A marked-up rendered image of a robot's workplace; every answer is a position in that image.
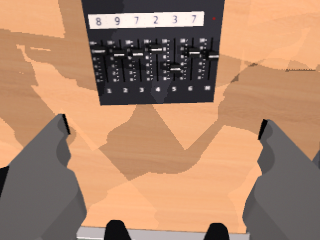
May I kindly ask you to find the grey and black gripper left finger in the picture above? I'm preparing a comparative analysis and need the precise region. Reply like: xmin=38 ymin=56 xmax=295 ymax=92
xmin=0 ymin=113 xmax=87 ymax=240

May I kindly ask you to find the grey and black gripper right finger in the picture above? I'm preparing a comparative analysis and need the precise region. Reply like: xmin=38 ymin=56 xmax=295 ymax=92
xmin=242 ymin=119 xmax=320 ymax=240

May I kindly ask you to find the black lighting desk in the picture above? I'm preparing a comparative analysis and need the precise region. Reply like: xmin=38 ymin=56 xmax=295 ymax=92
xmin=81 ymin=0 xmax=225 ymax=106

